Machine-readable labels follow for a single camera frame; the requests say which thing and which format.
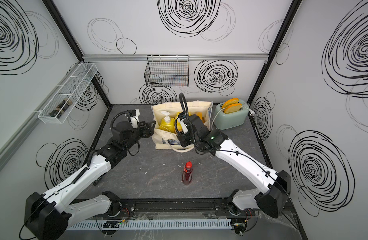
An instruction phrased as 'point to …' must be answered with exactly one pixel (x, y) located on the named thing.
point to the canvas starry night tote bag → (167, 140)
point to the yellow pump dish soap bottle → (167, 124)
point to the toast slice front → (232, 108)
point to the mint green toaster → (224, 120)
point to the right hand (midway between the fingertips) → (181, 134)
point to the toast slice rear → (230, 102)
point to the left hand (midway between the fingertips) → (151, 122)
